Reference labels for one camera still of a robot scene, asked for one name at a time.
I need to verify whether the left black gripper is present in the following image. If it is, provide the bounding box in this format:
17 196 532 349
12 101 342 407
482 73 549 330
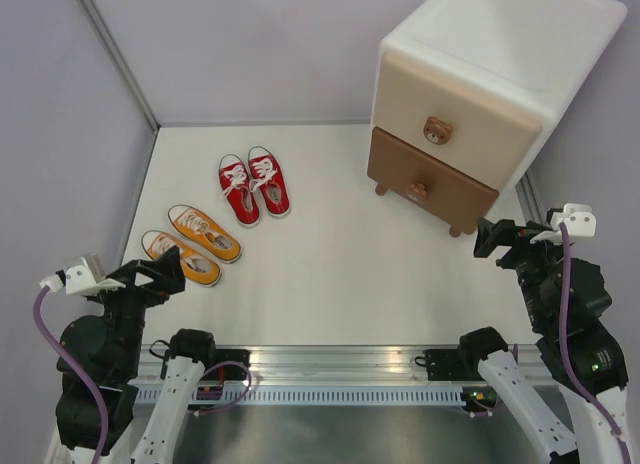
90 244 185 373

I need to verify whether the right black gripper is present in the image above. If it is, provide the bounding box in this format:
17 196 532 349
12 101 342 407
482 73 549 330
473 215 571 326

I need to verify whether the brown drawer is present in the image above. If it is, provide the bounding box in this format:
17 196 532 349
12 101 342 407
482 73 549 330
367 127 499 238

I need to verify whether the brown drawer knob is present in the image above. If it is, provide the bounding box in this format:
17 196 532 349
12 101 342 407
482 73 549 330
406 182 429 202

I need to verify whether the red sneaker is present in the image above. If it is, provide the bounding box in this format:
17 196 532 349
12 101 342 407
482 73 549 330
248 146 291 218
218 154 260 228

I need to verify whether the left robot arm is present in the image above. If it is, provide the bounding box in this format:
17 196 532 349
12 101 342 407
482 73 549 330
56 247 218 463

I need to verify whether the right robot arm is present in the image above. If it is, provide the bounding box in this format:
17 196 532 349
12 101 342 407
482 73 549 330
456 211 636 463

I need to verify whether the white shoe cabinet body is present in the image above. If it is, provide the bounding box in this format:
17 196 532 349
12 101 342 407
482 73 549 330
375 0 627 191

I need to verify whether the front orange sneaker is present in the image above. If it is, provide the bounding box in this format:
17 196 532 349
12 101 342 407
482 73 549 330
141 230 222 287

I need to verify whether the orange sneaker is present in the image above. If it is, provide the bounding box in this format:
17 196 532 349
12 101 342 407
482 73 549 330
141 230 222 287
167 205 242 263

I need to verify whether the rear orange sneaker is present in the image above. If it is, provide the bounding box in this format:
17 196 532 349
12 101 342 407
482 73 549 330
167 205 242 263

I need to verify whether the bear head drawer knob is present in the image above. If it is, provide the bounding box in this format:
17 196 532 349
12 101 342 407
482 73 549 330
423 116 453 146

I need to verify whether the right aluminium frame rail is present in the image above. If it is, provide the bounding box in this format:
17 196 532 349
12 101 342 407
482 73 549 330
516 171 546 224

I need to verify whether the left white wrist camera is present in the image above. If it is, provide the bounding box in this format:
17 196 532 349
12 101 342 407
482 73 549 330
39 253 125 297

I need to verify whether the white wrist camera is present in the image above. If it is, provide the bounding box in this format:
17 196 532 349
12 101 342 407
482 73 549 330
530 203 597 245
39 253 125 297

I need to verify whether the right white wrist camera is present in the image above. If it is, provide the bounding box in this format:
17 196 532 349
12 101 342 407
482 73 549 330
530 203 597 245

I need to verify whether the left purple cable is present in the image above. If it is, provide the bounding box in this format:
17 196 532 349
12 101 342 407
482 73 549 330
32 283 111 458

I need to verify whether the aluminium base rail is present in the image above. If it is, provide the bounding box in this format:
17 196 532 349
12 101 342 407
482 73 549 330
69 343 551 385

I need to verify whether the white slotted cable duct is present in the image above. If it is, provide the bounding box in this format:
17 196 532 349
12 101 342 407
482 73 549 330
136 385 466 407

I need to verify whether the aluminium corner frame post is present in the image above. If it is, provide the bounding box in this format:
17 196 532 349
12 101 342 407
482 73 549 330
76 0 160 135

